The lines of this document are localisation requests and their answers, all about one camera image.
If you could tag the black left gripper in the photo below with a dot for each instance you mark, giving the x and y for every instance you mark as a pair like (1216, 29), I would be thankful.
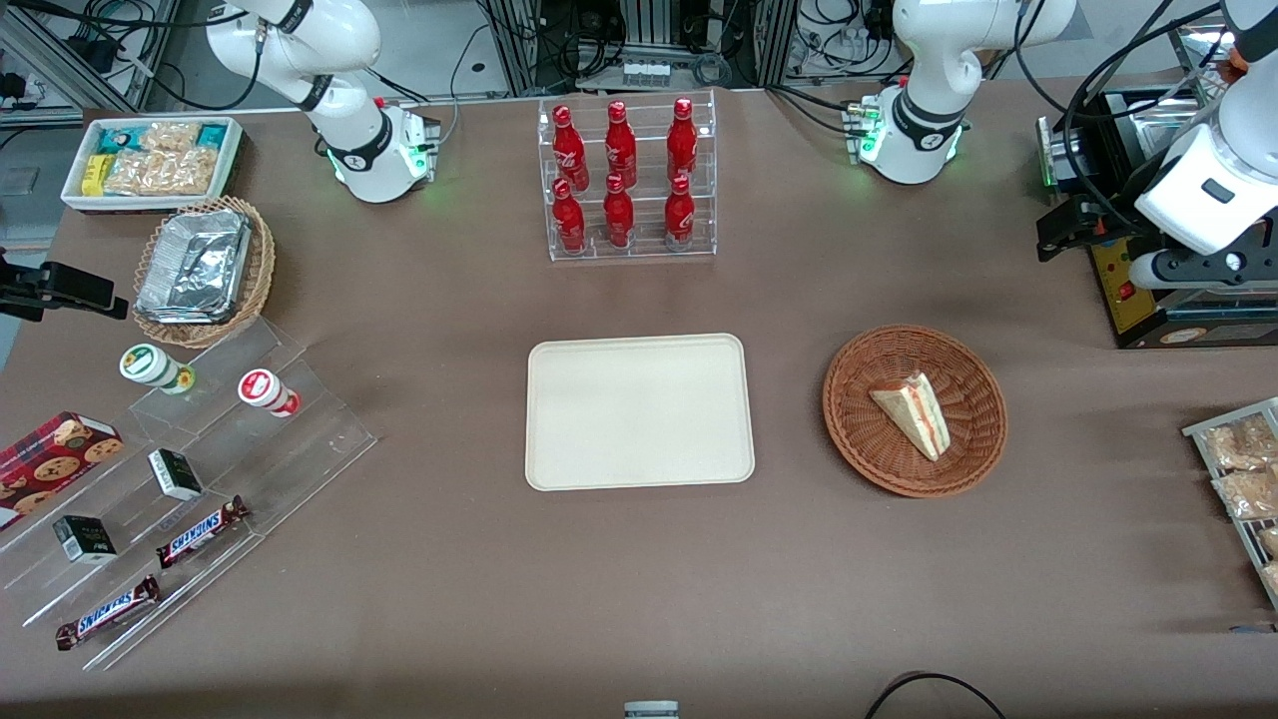
(1101, 216)

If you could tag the triangular sandwich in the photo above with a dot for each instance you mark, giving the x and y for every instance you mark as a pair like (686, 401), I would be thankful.
(916, 411)

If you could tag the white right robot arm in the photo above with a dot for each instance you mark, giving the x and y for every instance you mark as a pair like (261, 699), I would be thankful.
(349, 150)

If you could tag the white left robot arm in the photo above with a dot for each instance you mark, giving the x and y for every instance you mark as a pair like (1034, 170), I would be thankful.
(924, 100)

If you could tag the brown round wicker basket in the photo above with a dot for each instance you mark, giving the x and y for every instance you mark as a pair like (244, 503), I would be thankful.
(869, 439)

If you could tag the beige plastic tray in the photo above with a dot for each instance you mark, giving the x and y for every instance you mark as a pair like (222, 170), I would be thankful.
(639, 411)

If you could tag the light oval wicker basket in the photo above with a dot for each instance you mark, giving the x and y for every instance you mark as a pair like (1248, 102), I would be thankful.
(262, 270)

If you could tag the black food warmer machine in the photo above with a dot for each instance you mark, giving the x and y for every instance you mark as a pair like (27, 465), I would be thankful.
(1128, 310)

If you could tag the steel warmer pan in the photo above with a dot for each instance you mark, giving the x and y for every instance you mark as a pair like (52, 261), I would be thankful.
(1173, 125)

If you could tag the red sausage skewers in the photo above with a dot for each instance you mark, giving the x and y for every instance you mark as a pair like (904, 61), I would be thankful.
(1238, 58)

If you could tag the clear fried snack packet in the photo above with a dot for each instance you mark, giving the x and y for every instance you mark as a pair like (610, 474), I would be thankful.
(1238, 444)
(1272, 579)
(1248, 494)
(1270, 539)

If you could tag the red drink bottle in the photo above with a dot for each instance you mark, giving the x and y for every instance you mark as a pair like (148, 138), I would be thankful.
(620, 148)
(569, 220)
(679, 215)
(618, 216)
(682, 142)
(569, 150)

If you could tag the clear acrylic bottle rack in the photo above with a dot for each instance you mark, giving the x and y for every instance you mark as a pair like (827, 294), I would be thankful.
(649, 250)

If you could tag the white power strip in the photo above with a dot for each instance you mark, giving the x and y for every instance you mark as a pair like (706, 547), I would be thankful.
(646, 73)

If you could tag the small grey device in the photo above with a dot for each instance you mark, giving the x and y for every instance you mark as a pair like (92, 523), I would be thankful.
(651, 710)

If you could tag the clear acrylic stepped display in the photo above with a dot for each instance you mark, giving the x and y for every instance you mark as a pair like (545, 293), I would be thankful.
(300, 449)

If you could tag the red lid cup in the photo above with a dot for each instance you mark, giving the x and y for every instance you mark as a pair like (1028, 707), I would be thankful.
(262, 387)

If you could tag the white snack bin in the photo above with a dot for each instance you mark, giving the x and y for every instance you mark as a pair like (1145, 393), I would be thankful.
(232, 160)

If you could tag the teal snack packet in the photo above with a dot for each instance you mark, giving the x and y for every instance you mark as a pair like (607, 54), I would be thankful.
(213, 135)
(118, 138)

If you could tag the silver foil container stack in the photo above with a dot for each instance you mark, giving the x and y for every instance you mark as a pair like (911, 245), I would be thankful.
(195, 265)

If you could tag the clear cracker packet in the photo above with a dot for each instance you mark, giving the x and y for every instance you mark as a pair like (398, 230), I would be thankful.
(160, 173)
(170, 136)

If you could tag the snickers chocolate bar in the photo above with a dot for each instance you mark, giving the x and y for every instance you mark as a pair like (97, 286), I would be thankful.
(108, 612)
(200, 532)

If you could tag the small black box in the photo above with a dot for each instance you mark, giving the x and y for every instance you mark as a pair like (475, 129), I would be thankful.
(176, 474)
(84, 539)

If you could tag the green lid cup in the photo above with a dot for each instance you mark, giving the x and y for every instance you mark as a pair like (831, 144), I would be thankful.
(148, 364)

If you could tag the yellow snack packet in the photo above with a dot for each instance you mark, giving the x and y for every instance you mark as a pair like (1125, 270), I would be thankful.
(95, 175)

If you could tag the black clamp device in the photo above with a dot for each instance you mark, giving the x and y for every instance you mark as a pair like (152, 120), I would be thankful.
(70, 285)

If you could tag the red cookie box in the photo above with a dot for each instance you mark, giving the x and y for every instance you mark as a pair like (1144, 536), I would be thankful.
(50, 464)

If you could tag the aluminium frame rack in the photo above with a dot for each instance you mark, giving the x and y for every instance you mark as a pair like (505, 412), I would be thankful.
(639, 25)

